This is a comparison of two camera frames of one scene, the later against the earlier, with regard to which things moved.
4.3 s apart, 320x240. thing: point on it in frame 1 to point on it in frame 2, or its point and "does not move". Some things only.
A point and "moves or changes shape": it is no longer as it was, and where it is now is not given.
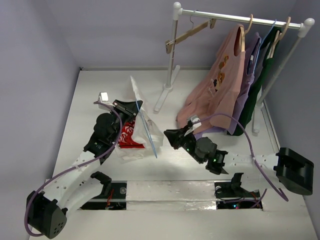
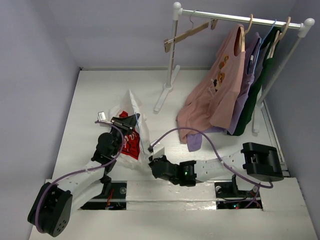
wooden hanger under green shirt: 279,36 does not move
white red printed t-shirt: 139,135 moves or changes shape
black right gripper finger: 176,143 to 152,164
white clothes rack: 178,12 does not move
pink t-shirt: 222,90 does not move
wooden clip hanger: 169,44 does not move
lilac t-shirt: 251,39 does not move
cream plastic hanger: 242,34 does not move
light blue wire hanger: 146,128 to 140,135
